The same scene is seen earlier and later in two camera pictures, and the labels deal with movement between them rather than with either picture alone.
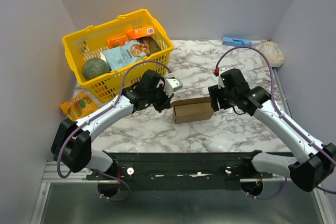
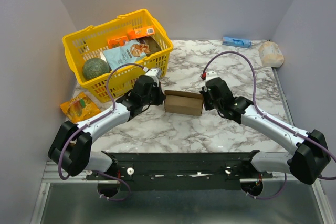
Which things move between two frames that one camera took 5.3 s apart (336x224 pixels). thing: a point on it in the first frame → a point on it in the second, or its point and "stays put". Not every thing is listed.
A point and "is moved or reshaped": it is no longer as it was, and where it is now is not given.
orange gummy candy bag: x=79 y=106 stays put
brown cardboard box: x=192 y=109 is moved or reshaped
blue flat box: x=235 y=41 stays put
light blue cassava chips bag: x=130 y=52 stays put
